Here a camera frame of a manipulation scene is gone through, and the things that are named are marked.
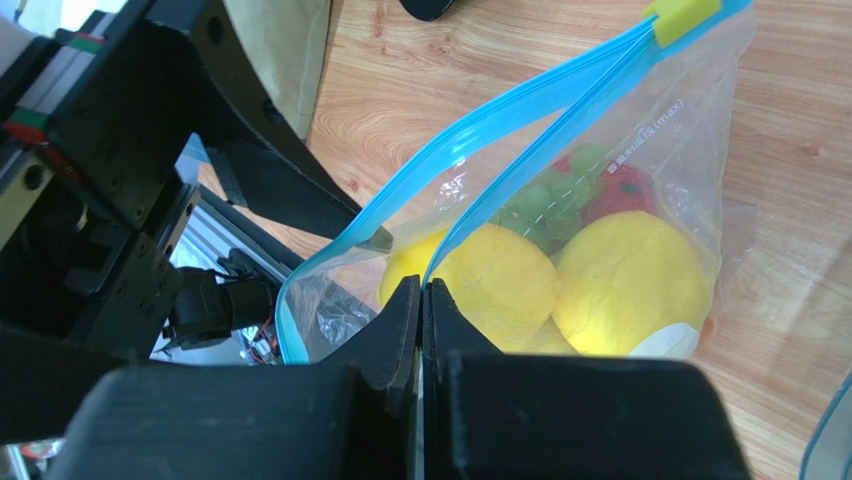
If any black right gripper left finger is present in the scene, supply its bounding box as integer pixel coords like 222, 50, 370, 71
48, 276, 421, 479

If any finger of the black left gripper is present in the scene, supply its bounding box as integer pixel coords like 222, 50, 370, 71
146, 0, 395, 254

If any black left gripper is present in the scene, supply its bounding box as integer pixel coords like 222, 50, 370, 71
1, 1, 198, 359

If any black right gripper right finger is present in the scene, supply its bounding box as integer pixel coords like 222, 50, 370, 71
422, 280, 749, 479

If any yellow lemon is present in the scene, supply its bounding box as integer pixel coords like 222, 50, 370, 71
377, 222, 562, 354

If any yellow pear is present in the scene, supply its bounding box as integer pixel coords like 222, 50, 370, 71
552, 211, 718, 360

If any green grape bunch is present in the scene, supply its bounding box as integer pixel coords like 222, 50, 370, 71
490, 143, 607, 257

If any clear zip top bag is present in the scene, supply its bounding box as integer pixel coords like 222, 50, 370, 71
275, 1, 756, 363

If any red tomato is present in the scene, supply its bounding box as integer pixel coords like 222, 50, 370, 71
543, 154, 657, 226

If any beige bumpy fruit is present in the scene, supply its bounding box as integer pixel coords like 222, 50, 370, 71
495, 317, 579, 356

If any orange fruit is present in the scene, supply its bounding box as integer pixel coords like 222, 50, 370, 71
698, 316, 715, 347

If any black baseball cap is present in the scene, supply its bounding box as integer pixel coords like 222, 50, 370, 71
399, 0, 455, 22

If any grey fruit tray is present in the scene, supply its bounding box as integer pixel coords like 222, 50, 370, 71
799, 374, 851, 480

